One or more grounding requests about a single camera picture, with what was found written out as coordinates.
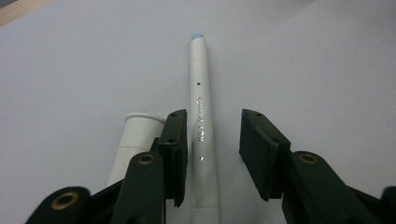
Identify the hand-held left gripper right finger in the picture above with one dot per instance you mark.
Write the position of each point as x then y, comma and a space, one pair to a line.
264, 158

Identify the white table sheet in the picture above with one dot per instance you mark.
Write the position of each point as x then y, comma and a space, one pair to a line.
311, 77

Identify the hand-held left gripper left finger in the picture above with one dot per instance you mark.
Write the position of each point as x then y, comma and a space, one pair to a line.
176, 155

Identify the white pen with blue tip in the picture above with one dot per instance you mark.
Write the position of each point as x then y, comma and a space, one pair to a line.
202, 93

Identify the wooden table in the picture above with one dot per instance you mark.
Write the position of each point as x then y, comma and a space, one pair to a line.
18, 11

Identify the white marker cap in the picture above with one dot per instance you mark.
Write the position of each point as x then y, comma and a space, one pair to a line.
137, 137

